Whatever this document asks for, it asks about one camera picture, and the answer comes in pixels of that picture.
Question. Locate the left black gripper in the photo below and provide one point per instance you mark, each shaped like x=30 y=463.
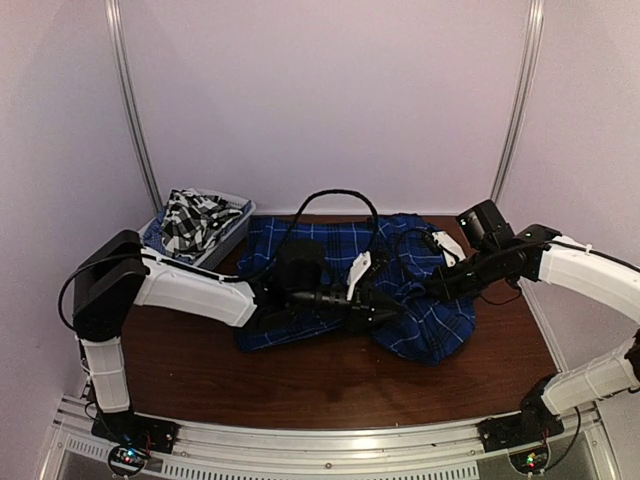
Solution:
x=363 y=310

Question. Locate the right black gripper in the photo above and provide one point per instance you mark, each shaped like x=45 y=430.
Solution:
x=449 y=292

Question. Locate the blue plaid long sleeve shirt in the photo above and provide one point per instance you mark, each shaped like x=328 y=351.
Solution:
x=428 y=330

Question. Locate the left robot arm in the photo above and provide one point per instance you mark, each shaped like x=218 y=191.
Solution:
x=123 y=273

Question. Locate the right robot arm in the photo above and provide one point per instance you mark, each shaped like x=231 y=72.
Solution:
x=543 y=254

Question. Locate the grey plastic laundry basket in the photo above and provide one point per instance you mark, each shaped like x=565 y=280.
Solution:
x=232 y=236

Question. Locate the right circuit board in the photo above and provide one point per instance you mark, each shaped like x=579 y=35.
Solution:
x=530 y=461

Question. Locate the circuit board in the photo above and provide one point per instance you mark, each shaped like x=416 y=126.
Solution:
x=530 y=461
x=125 y=461

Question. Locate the black white checked shirt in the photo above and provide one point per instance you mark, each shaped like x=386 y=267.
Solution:
x=194 y=222

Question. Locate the blue patterned shirt in basket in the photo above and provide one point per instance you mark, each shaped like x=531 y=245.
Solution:
x=152 y=238

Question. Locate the left circuit board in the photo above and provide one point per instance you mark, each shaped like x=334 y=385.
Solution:
x=125 y=461

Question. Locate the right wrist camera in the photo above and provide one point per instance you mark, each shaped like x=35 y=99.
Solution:
x=440 y=242

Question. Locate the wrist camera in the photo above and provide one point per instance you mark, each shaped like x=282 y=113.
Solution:
x=366 y=265
x=440 y=242

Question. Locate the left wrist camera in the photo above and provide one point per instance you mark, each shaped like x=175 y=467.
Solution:
x=366 y=265

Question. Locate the front aluminium rail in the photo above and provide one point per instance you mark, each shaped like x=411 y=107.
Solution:
x=450 y=450

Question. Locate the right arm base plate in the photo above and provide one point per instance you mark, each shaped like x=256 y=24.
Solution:
x=513 y=431

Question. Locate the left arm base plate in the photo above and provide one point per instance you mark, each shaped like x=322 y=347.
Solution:
x=133 y=430

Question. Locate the right aluminium frame post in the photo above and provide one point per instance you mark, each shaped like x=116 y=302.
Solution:
x=529 y=60

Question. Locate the aluminium frame post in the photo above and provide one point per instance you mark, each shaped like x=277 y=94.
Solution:
x=132 y=114
x=529 y=60

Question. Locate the left aluminium frame post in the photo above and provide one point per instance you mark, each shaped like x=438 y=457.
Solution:
x=132 y=114

